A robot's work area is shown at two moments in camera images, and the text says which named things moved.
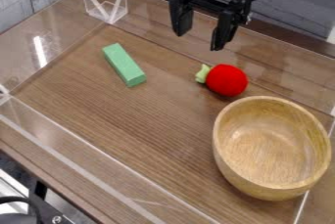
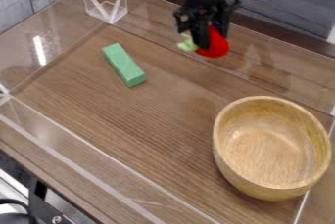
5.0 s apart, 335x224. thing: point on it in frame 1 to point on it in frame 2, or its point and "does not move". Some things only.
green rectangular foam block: [123, 65] does not move
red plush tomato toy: [226, 80] to [218, 44]
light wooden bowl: [271, 146] does not move
